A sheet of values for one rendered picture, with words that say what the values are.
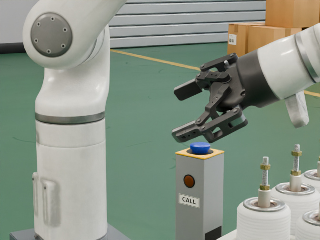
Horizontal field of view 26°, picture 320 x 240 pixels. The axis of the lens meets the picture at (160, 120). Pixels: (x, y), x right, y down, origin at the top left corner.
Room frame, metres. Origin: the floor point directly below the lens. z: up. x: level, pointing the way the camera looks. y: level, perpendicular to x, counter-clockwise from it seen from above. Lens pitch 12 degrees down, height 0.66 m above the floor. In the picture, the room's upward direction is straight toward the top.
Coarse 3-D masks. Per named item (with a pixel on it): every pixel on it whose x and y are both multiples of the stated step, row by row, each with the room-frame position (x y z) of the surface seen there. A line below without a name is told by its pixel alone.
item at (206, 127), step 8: (232, 112) 0.87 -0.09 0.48; (240, 112) 0.87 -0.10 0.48; (216, 120) 0.88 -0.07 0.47; (224, 120) 0.87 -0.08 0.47; (232, 120) 0.87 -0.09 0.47; (200, 128) 0.88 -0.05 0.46; (208, 128) 0.87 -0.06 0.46; (224, 128) 0.87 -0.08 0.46; (232, 128) 0.88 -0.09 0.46; (240, 128) 0.88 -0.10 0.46; (216, 136) 0.88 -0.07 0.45; (224, 136) 0.88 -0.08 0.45
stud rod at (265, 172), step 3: (264, 159) 1.18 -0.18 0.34; (267, 159) 1.18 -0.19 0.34; (264, 162) 1.18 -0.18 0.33; (267, 162) 1.18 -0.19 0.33; (264, 171) 1.18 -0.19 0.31; (267, 171) 1.18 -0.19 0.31; (264, 174) 1.18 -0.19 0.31; (267, 174) 1.18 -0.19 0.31; (264, 177) 1.18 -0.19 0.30; (267, 177) 1.18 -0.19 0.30; (264, 180) 1.18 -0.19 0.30; (267, 180) 1.19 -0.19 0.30; (264, 183) 1.18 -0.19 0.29; (267, 183) 1.18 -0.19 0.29
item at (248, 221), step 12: (240, 204) 1.19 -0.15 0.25; (240, 216) 1.17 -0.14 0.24; (252, 216) 1.15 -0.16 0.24; (264, 216) 1.14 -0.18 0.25; (276, 216) 1.14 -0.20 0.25; (288, 216) 1.16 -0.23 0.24; (240, 228) 1.17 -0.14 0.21; (252, 228) 1.15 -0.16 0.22; (264, 228) 1.14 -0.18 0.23; (276, 228) 1.14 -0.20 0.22; (288, 228) 1.16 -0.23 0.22
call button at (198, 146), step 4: (192, 144) 1.32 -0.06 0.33; (196, 144) 1.32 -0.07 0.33; (200, 144) 1.32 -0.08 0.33; (204, 144) 1.32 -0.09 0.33; (208, 144) 1.32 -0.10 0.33; (192, 148) 1.31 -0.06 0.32; (196, 148) 1.31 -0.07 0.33; (200, 148) 1.31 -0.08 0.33; (204, 148) 1.31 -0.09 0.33; (208, 148) 1.31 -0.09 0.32; (196, 152) 1.31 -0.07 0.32; (200, 152) 1.31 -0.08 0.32; (204, 152) 1.31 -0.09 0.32
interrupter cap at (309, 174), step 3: (306, 171) 1.39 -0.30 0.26; (309, 171) 1.39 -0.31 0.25; (312, 171) 1.39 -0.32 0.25; (315, 171) 1.39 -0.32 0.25; (303, 174) 1.38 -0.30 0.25; (306, 174) 1.37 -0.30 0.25; (309, 174) 1.37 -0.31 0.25; (312, 174) 1.38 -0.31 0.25; (315, 174) 1.38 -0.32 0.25; (306, 177) 1.36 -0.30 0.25; (309, 177) 1.35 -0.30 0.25; (312, 177) 1.35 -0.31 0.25; (315, 177) 1.35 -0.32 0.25; (318, 177) 1.35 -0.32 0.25; (318, 180) 1.34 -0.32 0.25
